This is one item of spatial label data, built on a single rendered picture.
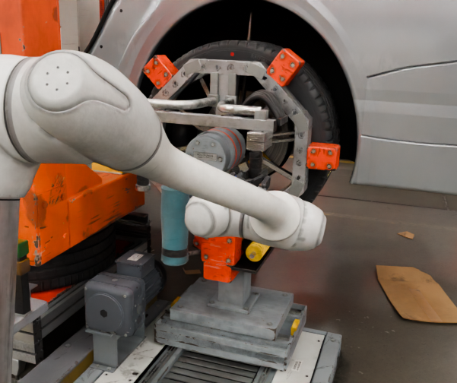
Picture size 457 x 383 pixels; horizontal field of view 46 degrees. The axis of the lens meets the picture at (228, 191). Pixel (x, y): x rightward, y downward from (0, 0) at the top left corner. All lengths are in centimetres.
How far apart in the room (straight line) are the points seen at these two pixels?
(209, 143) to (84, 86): 100
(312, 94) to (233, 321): 83
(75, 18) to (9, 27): 482
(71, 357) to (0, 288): 127
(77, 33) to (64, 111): 580
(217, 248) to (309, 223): 75
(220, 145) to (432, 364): 126
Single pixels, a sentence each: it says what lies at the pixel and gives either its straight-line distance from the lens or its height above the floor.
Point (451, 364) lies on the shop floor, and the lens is 236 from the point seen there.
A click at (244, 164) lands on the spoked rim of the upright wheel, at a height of 78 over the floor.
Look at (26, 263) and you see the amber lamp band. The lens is 153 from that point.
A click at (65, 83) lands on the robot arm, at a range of 60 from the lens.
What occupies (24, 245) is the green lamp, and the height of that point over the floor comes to 65.
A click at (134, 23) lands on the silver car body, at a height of 122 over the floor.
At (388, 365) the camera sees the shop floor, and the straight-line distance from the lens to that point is 226.
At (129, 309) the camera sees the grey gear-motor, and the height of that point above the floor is 34.
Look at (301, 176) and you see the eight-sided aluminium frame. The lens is 166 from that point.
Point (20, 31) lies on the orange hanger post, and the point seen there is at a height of 119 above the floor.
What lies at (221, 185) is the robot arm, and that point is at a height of 95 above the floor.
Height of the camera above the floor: 119
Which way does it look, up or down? 16 degrees down
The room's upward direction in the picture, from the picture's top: 2 degrees clockwise
